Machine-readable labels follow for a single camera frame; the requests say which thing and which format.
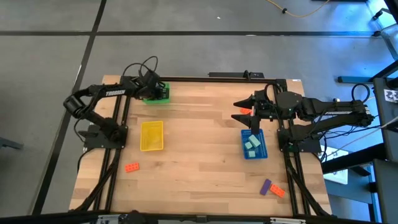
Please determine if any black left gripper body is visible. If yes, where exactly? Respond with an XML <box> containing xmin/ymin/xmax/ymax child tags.
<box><xmin>137</xmin><ymin>70</ymin><xmax>170</xmax><ymax>101</ymax></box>

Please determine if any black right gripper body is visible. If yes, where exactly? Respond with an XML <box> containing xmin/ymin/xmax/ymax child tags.
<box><xmin>249</xmin><ymin>89</ymin><xmax>278</xmax><ymax>135</ymax></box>

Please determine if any large teal foam block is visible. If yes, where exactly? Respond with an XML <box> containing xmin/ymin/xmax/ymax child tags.
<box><xmin>248</xmin><ymin>134</ymin><xmax>262</xmax><ymax>149</ymax></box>

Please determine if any purple block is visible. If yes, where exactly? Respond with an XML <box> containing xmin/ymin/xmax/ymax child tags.
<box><xmin>259</xmin><ymin>179</ymin><xmax>272</xmax><ymax>197</ymax></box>

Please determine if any green plastic basket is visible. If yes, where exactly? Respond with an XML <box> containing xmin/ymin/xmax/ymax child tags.
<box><xmin>142</xmin><ymin>82</ymin><xmax>172</xmax><ymax>105</ymax></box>

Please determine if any blue plastic basket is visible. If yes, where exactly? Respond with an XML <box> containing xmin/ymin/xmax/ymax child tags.
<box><xmin>241</xmin><ymin>128</ymin><xmax>269</xmax><ymax>161</ymax></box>

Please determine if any yellow plastic basket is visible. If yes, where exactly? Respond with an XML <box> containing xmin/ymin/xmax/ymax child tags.
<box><xmin>139</xmin><ymin>120</ymin><xmax>165</xmax><ymax>152</ymax></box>

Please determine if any dark blue floor bar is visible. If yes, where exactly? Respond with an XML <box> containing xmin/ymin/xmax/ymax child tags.
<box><xmin>338</xmin><ymin>75</ymin><xmax>374</xmax><ymax>84</ymax></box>

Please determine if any black diagonal beam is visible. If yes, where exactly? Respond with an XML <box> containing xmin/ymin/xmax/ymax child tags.
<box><xmin>322</xmin><ymin>143</ymin><xmax>386</xmax><ymax>174</ymax></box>

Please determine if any black and white marker tag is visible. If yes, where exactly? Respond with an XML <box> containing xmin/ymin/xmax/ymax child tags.
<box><xmin>384</xmin><ymin>89</ymin><xmax>398</xmax><ymax>103</ymax></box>

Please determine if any grey cabinet with tag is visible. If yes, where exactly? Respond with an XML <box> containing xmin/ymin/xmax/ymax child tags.
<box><xmin>372</xmin><ymin>77</ymin><xmax>398</xmax><ymax>162</ymax></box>

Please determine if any plain grey cabinet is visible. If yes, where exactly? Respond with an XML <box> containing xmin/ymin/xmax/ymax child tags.
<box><xmin>372</xmin><ymin>158</ymin><xmax>398</xmax><ymax>224</ymax></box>

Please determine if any grey furniture foot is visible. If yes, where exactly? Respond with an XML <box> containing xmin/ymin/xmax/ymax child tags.
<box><xmin>0</xmin><ymin>136</ymin><xmax>24</xmax><ymax>151</ymax></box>

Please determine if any black overhead beam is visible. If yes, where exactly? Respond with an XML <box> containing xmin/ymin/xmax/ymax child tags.
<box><xmin>0</xmin><ymin>211</ymin><xmax>383</xmax><ymax>224</ymax></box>

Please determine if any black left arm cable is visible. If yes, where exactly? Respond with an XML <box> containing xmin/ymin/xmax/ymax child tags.
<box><xmin>123</xmin><ymin>55</ymin><xmax>159</xmax><ymax>82</ymax></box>

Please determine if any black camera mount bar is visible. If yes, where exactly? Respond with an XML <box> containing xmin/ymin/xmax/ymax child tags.
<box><xmin>208</xmin><ymin>71</ymin><xmax>266</xmax><ymax>79</ymax></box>

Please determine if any black aluminium table frame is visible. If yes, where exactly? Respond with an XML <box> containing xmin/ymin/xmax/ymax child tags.
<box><xmin>70</xmin><ymin>75</ymin><xmax>333</xmax><ymax>218</ymax></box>

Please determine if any black right arm cable loop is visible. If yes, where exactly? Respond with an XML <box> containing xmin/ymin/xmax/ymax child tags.
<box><xmin>351</xmin><ymin>83</ymin><xmax>371</xmax><ymax>102</ymax></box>

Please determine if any yellow floor cable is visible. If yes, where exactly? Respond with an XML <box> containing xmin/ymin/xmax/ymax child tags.
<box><xmin>266</xmin><ymin>0</ymin><xmax>331</xmax><ymax>18</ymax></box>

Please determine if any silver metal bracket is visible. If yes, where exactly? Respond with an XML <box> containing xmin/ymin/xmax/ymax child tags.
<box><xmin>269</xmin><ymin>217</ymin><xmax>307</xmax><ymax>224</ymax></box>
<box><xmin>96</xmin><ymin>213</ymin><xmax>123</xmax><ymax>223</ymax></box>

